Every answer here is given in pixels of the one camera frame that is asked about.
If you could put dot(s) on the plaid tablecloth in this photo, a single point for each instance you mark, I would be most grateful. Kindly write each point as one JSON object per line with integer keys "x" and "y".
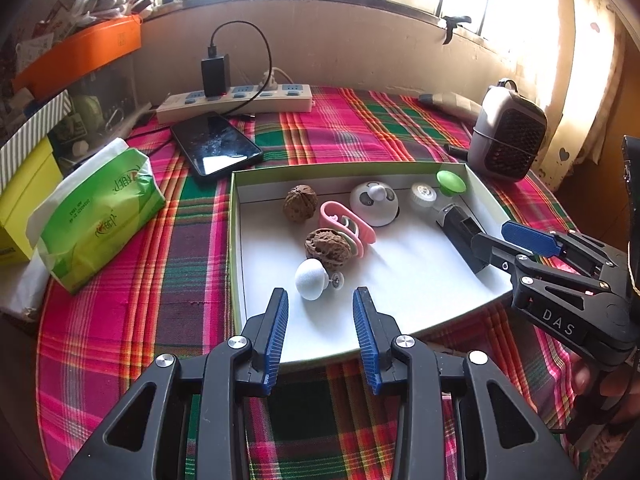
{"x": 150, "y": 335}

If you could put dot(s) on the pink plastic clip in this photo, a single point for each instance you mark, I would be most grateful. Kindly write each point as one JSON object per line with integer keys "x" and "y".
{"x": 365, "y": 230}

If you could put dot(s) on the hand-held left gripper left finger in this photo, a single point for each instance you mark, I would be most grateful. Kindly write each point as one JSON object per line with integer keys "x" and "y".
{"x": 277, "y": 350}

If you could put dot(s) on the black smartphone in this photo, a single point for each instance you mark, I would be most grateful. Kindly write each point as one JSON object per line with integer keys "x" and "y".
{"x": 217, "y": 147}

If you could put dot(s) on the white round cap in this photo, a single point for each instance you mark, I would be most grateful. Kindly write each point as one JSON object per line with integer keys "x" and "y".
{"x": 424, "y": 197}

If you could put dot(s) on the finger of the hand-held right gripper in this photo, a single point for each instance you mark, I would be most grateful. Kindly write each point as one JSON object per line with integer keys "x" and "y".
{"x": 530, "y": 239}
{"x": 500, "y": 255}

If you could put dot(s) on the white dome toy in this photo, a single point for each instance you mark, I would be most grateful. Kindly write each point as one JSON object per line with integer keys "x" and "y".
{"x": 311, "y": 280}

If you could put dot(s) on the white plug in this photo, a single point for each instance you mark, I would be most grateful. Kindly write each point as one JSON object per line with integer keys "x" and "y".
{"x": 274, "y": 80}

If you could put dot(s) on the black window hook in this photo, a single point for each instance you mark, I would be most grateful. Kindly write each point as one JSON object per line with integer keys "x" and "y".
{"x": 452, "y": 22}

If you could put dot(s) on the black charger adapter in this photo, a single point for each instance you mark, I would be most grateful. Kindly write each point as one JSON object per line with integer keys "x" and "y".
{"x": 216, "y": 77}

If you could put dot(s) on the white power strip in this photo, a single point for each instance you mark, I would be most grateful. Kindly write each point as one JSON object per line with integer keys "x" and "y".
{"x": 280, "y": 102}

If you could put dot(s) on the green dome toy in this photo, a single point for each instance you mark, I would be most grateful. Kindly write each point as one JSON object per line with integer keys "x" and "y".
{"x": 450, "y": 182}

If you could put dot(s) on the grey handheld device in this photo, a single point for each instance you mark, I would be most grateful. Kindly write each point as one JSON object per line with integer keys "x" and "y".
{"x": 450, "y": 104}

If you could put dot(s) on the person's right hand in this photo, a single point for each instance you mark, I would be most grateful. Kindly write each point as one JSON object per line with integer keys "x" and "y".
{"x": 582, "y": 380}

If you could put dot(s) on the grey space heater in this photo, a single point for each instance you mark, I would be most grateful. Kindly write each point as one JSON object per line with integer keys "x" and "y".
{"x": 510, "y": 135}

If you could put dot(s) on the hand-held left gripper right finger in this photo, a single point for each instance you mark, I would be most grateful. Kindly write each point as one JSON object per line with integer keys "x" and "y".
{"x": 365, "y": 350}

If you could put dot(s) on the green tissue pack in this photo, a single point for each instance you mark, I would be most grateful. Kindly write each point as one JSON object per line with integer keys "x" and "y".
{"x": 95, "y": 225}

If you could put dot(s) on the shallow white cardboard box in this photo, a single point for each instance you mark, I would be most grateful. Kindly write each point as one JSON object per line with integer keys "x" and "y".
{"x": 410, "y": 285}

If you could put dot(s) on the clear glass tank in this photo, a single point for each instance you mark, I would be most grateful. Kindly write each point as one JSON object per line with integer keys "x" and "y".
{"x": 110, "y": 90}

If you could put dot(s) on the pale green plastic clip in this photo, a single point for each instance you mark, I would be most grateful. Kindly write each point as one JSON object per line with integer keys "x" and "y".
{"x": 356, "y": 247}

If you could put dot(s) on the yellow box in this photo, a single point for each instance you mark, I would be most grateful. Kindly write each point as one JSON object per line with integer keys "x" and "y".
{"x": 20, "y": 200}

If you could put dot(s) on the striped box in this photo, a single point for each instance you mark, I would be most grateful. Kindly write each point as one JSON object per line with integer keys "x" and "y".
{"x": 30, "y": 125}

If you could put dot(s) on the white panda toy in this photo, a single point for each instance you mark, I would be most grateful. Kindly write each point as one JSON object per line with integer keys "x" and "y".
{"x": 372, "y": 205}

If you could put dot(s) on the heart print curtain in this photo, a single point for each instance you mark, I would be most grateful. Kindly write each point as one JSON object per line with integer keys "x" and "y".
{"x": 565, "y": 60}

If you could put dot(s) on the brown walnut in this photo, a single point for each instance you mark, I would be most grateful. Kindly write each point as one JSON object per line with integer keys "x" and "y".
{"x": 327, "y": 250}
{"x": 300, "y": 202}

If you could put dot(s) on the black plastic block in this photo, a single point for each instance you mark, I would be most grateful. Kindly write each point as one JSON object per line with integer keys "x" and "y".
{"x": 462, "y": 240}

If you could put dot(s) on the orange plastic bin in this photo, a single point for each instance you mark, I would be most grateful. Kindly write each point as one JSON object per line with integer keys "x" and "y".
{"x": 85, "y": 50}

